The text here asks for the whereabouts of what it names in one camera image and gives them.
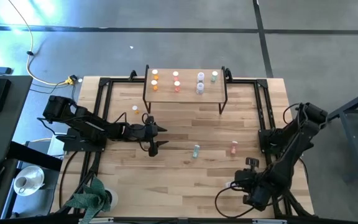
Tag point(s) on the silver frame bracket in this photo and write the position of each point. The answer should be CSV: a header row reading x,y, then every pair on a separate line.
x,y
269,221
96,220

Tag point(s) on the grey metal stand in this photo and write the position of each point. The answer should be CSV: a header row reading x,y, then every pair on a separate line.
x,y
356,101

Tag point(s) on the amber medicine bottle white cap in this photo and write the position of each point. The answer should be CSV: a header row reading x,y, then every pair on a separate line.
x,y
154,84
135,108
155,74

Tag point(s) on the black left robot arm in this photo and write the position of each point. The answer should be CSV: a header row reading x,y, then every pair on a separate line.
x,y
85,121

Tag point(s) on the white box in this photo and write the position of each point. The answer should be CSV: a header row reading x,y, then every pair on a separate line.
x,y
52,147

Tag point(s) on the black aluminium table frame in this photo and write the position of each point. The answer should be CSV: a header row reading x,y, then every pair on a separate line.
x,y
120,80

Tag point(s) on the green leafy plant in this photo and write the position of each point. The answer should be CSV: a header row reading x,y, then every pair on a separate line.
x,y
89,199

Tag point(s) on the wooden shelf black metal legs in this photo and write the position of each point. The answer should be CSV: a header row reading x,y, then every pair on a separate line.
x,y
185,96

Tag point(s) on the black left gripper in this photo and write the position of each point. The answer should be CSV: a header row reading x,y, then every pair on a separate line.
x,y
138,132

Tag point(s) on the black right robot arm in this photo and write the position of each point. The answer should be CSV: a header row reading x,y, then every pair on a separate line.
x,y
294,146

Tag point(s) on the black table clamp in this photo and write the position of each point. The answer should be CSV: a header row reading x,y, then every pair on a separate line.
x,y
132,74
228,74

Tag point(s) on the white cup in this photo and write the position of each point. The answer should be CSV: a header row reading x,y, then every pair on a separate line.
x,y
21,183

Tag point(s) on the white plant pot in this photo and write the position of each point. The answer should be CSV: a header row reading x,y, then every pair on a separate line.
x,y
113,199

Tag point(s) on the green medicine bottle white cap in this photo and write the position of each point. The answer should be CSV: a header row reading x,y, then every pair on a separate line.
x,y
214,75
196,151

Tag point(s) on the dark grey desk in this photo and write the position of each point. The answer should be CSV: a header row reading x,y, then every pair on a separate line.
x,y
8,124

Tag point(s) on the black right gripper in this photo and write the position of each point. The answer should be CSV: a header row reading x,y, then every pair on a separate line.
x,y
247,182

